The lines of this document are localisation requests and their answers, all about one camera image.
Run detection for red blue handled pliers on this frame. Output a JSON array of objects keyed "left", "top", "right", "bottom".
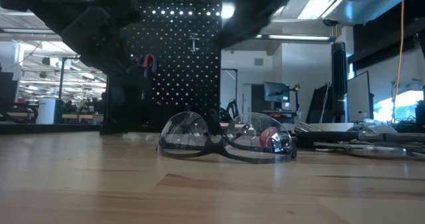
[{"left": 131, "top": 53, "right": 157, "bottom": 79}]

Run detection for clear safety glasses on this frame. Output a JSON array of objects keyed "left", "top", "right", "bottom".
[{"left": 156, "top": 110, "right": 298, "bottom": 165}]

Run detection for silver double peg hook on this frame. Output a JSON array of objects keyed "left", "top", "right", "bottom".
[{"left": 188, "top": 33, "right": 200, "bottom": 53}]

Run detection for long fluorescent light fixture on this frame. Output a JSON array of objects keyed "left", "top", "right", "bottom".
[{"left": 255, "top": 33, "right": 332, "bottom": 42}]

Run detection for tall black pegboard bin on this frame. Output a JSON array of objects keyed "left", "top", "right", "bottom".
[{"left": 105, "top": 71, "right": 154, "bottom": 134}]

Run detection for black metal pegboard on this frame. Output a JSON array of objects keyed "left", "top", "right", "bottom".
[{"left": 99, "top": 0, "right": 223, "bottom": 135}]

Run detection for computer monitor on stand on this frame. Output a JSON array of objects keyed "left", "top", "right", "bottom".
[{"left": 263, "top": 81, "right": 291, "bottom": 104}]

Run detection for short black pegboard bin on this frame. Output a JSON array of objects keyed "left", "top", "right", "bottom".
[{"left": 147, "top": 103, "right": 193, "bottom": 134}]

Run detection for black leaning panel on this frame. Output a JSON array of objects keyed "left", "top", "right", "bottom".
[{"left": 306, "top": 83, "right": 333, "bottom": 124}]

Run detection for black tall column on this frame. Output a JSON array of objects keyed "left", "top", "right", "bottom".
[{"left": 331, "top": 42, "right": 349, "bottom": 120}]

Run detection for grey striped work glove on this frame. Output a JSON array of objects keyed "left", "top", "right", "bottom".
[{"left": 293, "top": 121, "right": 320, "bottom": 134}]

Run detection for white panel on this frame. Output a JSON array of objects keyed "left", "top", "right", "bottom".
[{"left": 346, "top": 70, "right": 375, "bottom": 124}]

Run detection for black metal table frame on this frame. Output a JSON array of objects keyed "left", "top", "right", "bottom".
[{"left": 0, "top": 122, "right": 102, "bottom": 134}]

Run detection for yellow cable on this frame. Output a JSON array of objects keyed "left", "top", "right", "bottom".
[{"left": 393, "top": 0, "right": 406, "bottom": 100}]

